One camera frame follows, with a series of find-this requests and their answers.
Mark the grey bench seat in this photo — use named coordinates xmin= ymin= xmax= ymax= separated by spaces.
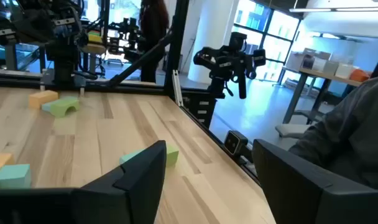
xmin=275 ymin=123 xmax=311 ymax=139

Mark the person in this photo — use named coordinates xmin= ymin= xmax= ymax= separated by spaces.
xmin=138 ymin=0 xmax=170 ymax=83
xmin=288 ymin=73 xmax=378 ymax=190

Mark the silver metal bracket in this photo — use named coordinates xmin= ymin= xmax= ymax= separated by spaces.
xmin=172 ymin=69 xmax=185 ymax=107

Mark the stack of coloured items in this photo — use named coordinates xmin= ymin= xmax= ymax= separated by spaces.
xmin=87 ymin=29 xmax=103 ymax=45

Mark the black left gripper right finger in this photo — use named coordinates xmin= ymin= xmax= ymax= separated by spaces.
xmin=252 ymin=139 xmax=378 ymax=224

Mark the wooden background table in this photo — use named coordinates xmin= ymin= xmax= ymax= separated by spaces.
xmin=277 ymin=65 xmax=364 ymax=124

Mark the blue long foam block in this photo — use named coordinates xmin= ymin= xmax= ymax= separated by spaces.
xmin=40 ymin=101 xmax=55 ymax=113
xmin=119 ymin=148 xmax=146 ymax=166

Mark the black vented stand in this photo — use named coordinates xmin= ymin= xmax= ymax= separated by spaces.
xmin=182 ymin=90 xmax=218 ymax=129

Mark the white round column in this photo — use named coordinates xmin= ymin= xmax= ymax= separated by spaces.
xmin=187 ymin=0 xmax=239 ymax=85

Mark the black table-level camera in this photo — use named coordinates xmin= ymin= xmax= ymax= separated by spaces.
xmin=223 ymin=130 xmax=249 ymax=156

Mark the white cardboard box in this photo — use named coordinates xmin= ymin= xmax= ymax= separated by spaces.
xmin=286 ymin=51 xmax=305 ymax=72

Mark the blue foam cube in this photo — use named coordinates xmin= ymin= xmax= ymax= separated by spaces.
xmin=0 ymin=164 xmax=32 ymax=190

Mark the orange object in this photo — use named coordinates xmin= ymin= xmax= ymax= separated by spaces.
xmin=349 ymin=68 xmax=371 ymax=83

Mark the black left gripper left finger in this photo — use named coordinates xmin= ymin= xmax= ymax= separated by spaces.
xmin=72 ymin=139 xmax=167 ymax=224

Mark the green arch foam block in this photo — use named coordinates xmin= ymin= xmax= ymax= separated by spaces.
xmin=49 ymin=97 xmax=81 ymax=118

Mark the long ceiling light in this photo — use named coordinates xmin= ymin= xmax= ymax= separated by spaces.
xmin=288 ymin=7 xmax=378 ymax=13

